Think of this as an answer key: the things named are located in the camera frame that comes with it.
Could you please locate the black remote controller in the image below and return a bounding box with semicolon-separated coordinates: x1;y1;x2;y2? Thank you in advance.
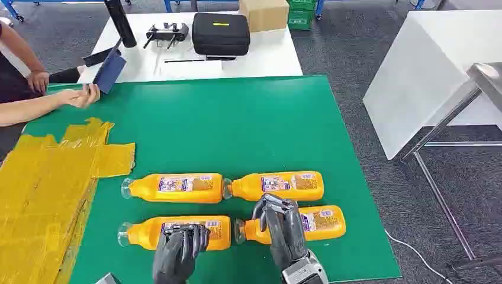
143;22;190;50

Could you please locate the yellow sheet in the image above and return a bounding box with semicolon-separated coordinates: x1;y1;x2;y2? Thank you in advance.
0;117;137;284

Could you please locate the white table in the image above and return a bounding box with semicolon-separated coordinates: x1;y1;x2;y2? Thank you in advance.
78;11;304;84

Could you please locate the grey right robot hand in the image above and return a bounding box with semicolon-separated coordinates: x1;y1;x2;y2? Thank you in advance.
252;193;310;272

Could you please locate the green crate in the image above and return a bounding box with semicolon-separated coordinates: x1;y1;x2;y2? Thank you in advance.
287;0;318;32

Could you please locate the white cable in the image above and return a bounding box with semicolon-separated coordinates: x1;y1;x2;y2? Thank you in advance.
384;228;455;284

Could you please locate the black strap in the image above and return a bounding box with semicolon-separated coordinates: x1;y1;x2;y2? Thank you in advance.
82;47;123;68

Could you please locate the steel bench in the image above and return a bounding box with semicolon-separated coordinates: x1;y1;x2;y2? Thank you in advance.
400;61;502;272

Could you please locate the black fabric piece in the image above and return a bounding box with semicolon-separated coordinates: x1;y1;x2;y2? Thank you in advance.
49;67;82;84

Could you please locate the white panel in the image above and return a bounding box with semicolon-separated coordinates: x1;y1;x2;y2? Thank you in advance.
362;9;502;161

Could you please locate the person's left hand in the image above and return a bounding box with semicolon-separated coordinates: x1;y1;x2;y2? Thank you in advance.
26;69;50;95

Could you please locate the person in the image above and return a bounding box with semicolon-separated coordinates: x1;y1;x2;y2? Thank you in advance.
0;51;44;104

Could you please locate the person's hand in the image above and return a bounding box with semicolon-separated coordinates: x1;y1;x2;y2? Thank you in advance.
59;83;102;109
26;69;50;95

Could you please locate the black carry case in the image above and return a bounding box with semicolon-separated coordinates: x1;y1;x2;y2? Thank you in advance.
191;12;252;57

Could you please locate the blue card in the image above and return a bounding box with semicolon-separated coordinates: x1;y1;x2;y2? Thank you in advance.
92;38;127;95

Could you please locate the orange drink bottle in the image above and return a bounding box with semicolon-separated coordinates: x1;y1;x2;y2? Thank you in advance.
117;215;232;251
120;173;224;205
223;170;325;202
234;205;347;246

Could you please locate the person's right hand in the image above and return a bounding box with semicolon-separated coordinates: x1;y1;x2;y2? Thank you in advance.
59;83;102;109

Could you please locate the cardboard box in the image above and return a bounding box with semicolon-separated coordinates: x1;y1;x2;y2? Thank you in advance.
239;0;291;33

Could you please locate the green mat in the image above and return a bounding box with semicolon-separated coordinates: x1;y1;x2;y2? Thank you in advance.
23;75;403;284

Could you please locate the black cylinder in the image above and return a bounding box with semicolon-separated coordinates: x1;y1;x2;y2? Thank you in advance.
103;0;137;49

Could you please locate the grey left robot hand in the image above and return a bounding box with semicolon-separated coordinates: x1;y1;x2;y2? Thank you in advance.
152;223;211;284

